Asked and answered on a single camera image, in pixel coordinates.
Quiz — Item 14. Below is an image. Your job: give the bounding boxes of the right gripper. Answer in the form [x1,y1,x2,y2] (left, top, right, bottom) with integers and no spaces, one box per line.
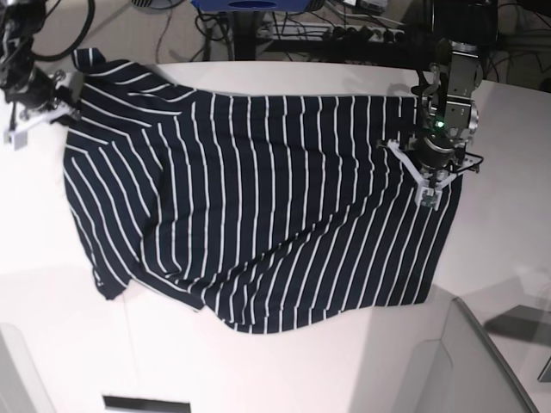
[3,68,82,150]

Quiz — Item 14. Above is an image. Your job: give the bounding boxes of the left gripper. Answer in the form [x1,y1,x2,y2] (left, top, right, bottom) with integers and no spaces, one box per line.
[377,133,482,211]

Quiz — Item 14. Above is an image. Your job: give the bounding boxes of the navy white striped t-shirt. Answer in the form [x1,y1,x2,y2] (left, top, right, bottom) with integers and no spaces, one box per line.
[64,48,462,334]

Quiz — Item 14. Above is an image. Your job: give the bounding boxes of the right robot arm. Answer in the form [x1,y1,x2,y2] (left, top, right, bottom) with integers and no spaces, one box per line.
[1,1,96,150]

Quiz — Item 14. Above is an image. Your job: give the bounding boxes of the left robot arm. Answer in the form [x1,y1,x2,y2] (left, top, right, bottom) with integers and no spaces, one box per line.
[379,1,498,210]

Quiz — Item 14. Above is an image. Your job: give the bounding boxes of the black table leg column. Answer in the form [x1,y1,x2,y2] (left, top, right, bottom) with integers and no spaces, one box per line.
[229,12,262,61]

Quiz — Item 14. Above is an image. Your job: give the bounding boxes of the white framed table slot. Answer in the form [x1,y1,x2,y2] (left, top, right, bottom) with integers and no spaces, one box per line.
[102,393,192,413]

